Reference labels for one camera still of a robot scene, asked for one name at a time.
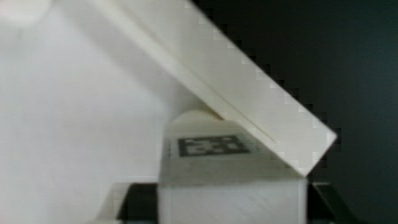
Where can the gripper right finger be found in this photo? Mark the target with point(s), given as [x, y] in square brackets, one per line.
[327, 209]

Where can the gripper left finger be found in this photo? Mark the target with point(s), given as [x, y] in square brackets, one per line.
[130, 204]

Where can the white leg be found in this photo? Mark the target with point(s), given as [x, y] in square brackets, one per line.
[226, 183]

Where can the white square table top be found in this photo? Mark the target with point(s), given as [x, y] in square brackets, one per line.
[112, 63]

